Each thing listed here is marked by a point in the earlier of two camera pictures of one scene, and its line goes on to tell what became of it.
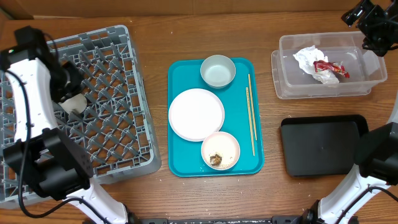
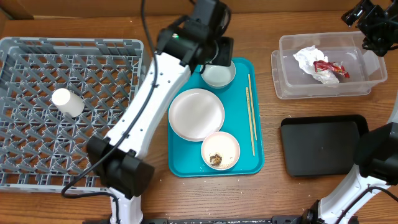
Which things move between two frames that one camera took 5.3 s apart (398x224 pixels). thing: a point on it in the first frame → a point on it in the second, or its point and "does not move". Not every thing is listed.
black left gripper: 76,89 → 223,55
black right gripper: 361,16 does not move
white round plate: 195,112 does not move
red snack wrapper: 321,65 does not move
